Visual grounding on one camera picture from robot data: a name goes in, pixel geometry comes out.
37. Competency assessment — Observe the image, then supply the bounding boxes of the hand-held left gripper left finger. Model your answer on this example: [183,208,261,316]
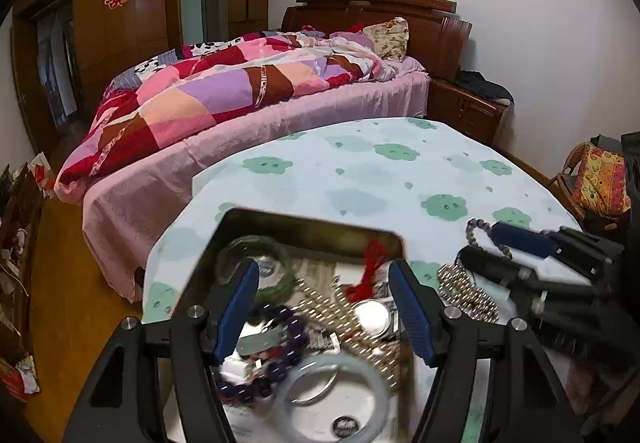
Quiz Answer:
[62,259,261,443]

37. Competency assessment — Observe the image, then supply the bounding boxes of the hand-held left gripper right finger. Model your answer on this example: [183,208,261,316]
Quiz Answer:
[389,259,591,443]

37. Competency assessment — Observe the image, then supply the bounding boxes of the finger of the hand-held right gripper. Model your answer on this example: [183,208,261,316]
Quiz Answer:
[491,222,627,285]
[459,245,615,325]

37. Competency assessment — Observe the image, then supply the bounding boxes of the gold metal bead necklace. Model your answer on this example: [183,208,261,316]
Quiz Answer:
[295,263,501,379]

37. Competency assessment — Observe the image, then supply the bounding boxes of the green jade bangle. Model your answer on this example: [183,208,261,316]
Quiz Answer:
[217,235,301,304]

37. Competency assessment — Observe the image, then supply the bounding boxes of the grey bead bracelet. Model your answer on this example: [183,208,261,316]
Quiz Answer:
[465,218,513,259]

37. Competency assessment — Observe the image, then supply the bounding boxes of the dark purple bead bracelet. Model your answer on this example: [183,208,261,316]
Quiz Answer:
[215,300,308,406]

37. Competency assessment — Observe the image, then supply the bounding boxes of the dark jewellery tray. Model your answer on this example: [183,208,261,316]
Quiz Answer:
[172,207,408,443]

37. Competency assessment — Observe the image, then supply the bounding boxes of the round silver case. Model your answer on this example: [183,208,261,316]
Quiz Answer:
[350,300,393,339]

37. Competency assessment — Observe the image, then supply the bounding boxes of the red tassel knot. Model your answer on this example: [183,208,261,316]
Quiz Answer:
[347,240,388,304]

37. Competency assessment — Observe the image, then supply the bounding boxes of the wicker chair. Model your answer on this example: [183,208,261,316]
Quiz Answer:
[552,143,633,224]

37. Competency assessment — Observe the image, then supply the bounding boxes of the white jade bangle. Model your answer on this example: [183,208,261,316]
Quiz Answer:
[272,355,391,443]

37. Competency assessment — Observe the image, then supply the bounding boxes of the colourful patterned cushion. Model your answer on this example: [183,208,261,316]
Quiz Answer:
[572,145,633,216]

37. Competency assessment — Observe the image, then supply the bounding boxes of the wooden nightstand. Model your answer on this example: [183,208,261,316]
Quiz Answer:
[427,77,511,146]

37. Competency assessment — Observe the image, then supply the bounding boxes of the bed with pink sheet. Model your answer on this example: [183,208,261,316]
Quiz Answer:
[80,70,432,304]

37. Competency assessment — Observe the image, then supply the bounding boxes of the dark clothes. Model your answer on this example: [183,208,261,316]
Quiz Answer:
[455,70,515,104]

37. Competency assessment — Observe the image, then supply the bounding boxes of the patchwork quilt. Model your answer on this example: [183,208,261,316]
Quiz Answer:
[54,29,401,204]

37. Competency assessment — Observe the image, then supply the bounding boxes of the wooden headboard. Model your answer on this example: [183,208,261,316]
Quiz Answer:
[280,0,473,84]

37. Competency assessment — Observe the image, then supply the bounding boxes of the white and red bag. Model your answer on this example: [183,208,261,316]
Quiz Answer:
[27,150,56,196]

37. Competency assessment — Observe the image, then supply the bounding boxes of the wooden television cabinet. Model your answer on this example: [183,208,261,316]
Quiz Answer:
[0,163,48,404]

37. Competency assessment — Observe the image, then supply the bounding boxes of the floral pillow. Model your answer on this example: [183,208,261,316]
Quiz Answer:
[362,17,410,61]

